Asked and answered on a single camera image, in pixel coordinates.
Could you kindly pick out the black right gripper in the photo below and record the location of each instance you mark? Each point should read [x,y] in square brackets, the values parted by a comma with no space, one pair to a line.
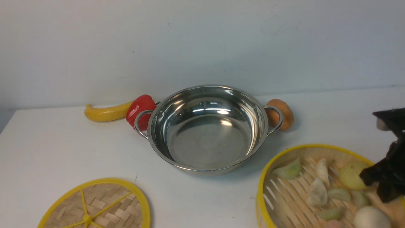
[389,172]

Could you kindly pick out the yellow-green toy bun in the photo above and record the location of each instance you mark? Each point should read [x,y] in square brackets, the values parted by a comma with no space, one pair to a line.
[349,175]

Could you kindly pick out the white folded toy dumpling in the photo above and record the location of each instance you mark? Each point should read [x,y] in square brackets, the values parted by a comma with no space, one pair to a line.
[321,170]

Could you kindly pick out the white toy bun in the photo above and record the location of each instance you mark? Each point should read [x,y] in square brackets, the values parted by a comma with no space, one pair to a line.
[371,217]

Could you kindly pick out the yellow bamboo steamer basket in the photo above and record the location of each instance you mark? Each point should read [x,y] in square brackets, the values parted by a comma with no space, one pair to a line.
[282,203]

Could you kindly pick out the yellow bamboo steamer lid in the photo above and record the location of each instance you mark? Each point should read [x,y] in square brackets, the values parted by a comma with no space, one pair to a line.
[101,203]

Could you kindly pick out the pale green toy dumpling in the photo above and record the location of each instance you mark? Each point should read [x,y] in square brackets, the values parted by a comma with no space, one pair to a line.
[339,194]

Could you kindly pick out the stainless steel pot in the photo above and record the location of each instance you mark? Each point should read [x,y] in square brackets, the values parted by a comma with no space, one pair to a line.
[208,129]

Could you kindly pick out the yellow toy banana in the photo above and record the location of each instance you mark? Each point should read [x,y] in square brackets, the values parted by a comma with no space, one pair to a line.
[100,115]

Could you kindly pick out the red toy bell pepper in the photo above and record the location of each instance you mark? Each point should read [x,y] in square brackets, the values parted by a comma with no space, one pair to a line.
[142,103]

